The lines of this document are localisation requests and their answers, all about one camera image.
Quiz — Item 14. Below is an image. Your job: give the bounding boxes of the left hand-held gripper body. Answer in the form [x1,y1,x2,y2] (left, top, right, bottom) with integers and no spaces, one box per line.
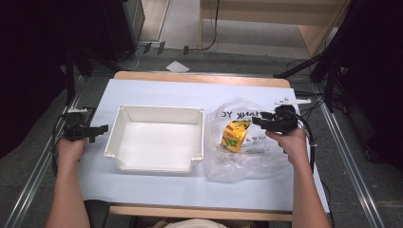
[62,106,93,143]

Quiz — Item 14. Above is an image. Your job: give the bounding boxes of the person's light clothing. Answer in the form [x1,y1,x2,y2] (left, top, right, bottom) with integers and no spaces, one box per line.
[163,218,229,228]

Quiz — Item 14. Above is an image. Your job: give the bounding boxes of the black metal stand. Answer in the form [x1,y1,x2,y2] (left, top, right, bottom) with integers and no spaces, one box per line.
[60,44,125,107]

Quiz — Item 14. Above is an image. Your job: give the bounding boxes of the black hanging cable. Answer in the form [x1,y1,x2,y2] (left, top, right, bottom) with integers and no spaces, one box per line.
[189,0,221,52]

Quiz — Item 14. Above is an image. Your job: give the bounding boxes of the white table mat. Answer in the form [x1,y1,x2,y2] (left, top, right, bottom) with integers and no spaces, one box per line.
[78,78,331,213]

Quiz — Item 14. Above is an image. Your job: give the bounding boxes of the wooden table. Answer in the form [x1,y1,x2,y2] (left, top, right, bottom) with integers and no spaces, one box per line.
[108,70,293,222]

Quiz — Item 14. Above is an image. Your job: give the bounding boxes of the metal floor rail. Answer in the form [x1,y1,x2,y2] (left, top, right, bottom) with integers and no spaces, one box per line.
[2,75,86,228]
[312,91,387,228]

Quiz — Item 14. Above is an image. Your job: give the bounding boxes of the white plastic bin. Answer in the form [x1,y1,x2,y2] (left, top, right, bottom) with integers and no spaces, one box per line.
[103,104,206,174]

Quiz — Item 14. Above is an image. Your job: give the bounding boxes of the clear plastic bag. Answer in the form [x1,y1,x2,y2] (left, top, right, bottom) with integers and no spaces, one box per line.
[203,96,297,183]

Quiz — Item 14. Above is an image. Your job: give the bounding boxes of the black chair seat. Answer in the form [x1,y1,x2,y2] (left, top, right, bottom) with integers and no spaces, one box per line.
[83,199,111,228]

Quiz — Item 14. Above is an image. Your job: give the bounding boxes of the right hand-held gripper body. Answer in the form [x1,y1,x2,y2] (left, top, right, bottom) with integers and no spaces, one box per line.
[271,97,313,136]

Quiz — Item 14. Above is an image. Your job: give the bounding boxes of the white paper sheet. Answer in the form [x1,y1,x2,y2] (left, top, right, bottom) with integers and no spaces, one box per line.
[165,60,191,73]

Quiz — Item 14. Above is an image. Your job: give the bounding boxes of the black tripod stand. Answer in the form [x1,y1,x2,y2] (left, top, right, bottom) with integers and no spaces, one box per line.
[273,0,362,114]

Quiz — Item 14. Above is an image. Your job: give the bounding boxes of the white floor cable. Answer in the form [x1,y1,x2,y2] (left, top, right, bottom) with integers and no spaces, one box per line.
[117,44,147,72]

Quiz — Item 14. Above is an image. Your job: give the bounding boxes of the person's left hand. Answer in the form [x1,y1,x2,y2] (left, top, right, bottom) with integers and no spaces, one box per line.
[55,136,88,166]

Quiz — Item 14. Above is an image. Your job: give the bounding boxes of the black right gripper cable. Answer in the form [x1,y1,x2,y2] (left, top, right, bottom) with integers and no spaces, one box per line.
[293,110,317,175]

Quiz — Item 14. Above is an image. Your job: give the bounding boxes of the yellow snack packet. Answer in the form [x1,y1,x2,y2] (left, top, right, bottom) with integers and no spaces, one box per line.
[221,120,251,154]

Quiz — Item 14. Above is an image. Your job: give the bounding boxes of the person's right hand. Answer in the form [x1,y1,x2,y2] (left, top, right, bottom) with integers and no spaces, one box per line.
[264,127,310,166]

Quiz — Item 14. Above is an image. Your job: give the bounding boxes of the black cabinet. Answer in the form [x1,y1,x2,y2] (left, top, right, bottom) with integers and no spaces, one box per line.
[100,0,146,63]

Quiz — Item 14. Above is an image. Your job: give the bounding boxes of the wooden shelf unit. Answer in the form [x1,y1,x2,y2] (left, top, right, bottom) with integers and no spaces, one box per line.
[198,0,353,59]

